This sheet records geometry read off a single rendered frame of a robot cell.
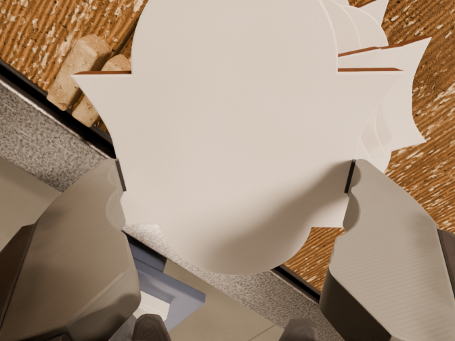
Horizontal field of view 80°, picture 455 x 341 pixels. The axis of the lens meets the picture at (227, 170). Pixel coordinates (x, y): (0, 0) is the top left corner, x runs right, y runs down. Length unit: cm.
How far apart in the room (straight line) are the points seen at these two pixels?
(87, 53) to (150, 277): 38
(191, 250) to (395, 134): 17
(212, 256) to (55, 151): 23
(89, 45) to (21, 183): 164
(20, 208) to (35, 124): 165
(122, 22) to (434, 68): 24
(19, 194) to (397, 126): 183
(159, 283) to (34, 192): 140
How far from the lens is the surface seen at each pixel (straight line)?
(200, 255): 16
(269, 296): 44
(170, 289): 53
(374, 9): 23
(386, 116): 23
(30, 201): 190
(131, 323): 55
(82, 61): 23
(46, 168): 36
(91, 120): 24
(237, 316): 230
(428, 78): 27
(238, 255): 16
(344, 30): 19
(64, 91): 24
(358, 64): 19
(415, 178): 31
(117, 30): 24
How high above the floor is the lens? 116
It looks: 58 degrees down
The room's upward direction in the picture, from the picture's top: 175 degrees counter-clockwise
